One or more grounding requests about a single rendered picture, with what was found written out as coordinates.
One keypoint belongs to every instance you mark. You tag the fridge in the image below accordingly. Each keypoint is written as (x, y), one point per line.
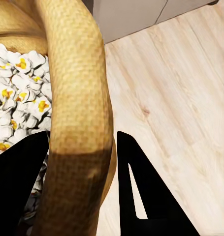
(118, 18)

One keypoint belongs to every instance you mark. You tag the popcorn bag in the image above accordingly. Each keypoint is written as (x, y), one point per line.
(82, 157)

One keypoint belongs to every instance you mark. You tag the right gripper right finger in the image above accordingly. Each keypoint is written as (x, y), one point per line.
(165, 216)

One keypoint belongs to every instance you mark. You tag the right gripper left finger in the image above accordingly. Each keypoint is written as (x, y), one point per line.
(19, 168)

